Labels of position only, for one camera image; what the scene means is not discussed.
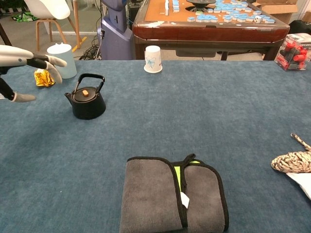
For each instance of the brown mahjong table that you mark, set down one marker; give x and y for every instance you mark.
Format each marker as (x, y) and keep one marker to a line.
(206, 32)

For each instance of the blue mahjong tile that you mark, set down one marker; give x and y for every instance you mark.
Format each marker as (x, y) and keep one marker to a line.
(191, 19)
(269, 20)

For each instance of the clear box red black parts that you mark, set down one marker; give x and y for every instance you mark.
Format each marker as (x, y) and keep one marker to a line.
(294, 54)

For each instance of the black lid with orange knob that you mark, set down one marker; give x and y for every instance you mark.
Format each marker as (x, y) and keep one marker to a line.
(80, 96)

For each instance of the light blue plastic cup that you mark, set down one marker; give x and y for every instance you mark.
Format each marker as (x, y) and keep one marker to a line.
(70, 70)

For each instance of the white chair wooden legs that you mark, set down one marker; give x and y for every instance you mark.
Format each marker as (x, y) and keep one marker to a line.
(48, 9)

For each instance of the grey folded towel black trim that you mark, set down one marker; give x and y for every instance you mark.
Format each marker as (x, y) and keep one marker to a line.
(150, 199)

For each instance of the green bag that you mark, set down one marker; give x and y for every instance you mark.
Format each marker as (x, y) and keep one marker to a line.
(24, 17)

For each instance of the blue felt table mat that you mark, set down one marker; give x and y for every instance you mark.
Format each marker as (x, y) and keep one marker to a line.
(182, 109)

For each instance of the brown cardboard box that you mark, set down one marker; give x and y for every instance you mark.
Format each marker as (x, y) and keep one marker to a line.
(277, 9)

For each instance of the light wooden pole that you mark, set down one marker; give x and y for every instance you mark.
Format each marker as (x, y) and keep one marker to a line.
(76, 24)

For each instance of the gold foil packet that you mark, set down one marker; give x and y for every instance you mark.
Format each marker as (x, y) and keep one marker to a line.
(43, 78)

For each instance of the black round dish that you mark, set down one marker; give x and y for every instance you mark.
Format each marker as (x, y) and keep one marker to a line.
(200, 2)

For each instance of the dark furniture leg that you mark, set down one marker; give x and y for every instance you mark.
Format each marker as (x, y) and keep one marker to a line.
(5, 35)

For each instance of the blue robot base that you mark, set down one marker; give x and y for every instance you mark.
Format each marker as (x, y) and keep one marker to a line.
(114, 34)

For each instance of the white packet blue print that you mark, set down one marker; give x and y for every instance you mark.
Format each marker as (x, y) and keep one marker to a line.
(303, 182)

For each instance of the white paper cup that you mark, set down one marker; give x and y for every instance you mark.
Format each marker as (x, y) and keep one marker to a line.
(153, 59)

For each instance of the white dotted mahjong tile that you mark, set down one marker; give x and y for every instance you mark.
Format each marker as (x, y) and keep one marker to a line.
(257, 19)

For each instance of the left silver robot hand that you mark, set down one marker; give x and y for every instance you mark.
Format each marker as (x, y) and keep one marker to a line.
(14, 57)

